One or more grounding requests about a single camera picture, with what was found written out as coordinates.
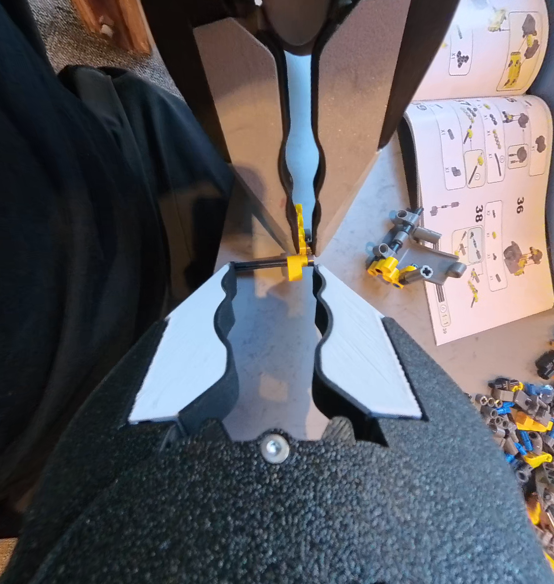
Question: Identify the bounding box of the pile of small building bricks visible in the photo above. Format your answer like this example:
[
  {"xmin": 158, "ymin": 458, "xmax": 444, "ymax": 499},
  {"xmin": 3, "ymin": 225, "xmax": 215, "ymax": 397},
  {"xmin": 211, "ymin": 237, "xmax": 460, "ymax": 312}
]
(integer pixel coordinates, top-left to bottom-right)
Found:
[{"xmin": 466, "ymin": 318, "xmax": 554, "ymax": 571}]

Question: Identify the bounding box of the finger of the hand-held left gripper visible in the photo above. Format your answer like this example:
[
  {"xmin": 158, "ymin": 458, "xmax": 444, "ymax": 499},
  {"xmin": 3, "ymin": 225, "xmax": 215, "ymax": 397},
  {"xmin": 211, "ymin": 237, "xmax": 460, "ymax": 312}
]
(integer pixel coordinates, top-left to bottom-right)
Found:
[
  {"xmin": 193, "ymin": 17, "xmax": 302, "ymax": 253},
  {"xmin": 309, "ymin": 0, "xmax": 411, "ymax": 249}
]

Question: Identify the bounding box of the grey and yellow brick assembly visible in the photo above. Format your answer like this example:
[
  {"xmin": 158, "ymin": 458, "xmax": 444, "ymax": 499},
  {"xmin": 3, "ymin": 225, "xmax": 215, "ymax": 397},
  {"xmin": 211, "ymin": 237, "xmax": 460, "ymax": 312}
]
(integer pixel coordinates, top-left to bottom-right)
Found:
[{"xmin": 365, "ymin": 207, "xmax": 468, "ymax": 289}]

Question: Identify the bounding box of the grey desk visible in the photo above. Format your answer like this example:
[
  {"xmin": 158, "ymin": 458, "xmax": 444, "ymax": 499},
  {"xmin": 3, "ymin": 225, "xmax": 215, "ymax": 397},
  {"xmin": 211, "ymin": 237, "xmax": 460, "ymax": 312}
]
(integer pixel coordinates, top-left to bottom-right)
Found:
[{"xmin": 218, "ymin": 137, "xmax": 554, "ymax": 584}]

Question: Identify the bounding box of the black axle with yellow connector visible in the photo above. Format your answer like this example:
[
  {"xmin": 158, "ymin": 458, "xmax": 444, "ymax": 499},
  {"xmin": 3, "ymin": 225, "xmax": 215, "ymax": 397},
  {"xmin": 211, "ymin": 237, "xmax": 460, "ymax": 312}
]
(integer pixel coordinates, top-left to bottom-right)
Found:
[{"xmin": 233, "ymin": 254, "xmax": 313, "ymax": 280}]

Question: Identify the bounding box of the open instruction booklet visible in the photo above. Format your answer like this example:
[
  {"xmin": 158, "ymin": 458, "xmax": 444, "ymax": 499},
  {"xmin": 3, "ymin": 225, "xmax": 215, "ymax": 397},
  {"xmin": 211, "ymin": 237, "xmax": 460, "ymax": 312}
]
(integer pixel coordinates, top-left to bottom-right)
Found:
[{"xmin": 401, "ymin": 0, "xmax": 554, "ymax": 346}]

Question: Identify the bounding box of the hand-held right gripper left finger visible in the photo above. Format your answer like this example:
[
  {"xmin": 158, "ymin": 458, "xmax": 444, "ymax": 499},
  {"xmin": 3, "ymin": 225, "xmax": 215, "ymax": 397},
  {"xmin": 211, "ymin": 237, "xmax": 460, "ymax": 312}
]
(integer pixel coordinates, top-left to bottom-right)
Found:
[{"xmin": 128, "ymin": 265, "xmax": 242, "ymax": 429}]

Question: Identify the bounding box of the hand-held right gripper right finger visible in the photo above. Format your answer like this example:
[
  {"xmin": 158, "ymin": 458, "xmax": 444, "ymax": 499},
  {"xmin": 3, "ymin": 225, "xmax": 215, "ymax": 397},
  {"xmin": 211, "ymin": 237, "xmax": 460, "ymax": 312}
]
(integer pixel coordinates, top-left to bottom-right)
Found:
[{"xmin": 314, "ymin": 265, "xmax": 426, "ymax": 422}]

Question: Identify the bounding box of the yellow perforated brick beam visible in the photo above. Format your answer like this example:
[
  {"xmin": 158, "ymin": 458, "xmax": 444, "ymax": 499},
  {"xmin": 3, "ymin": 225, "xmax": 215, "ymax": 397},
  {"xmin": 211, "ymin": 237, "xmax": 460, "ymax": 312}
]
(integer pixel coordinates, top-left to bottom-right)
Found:
[{"xmin": 293, "ymin": 203, "xmax": 308, "ymax": 257}]

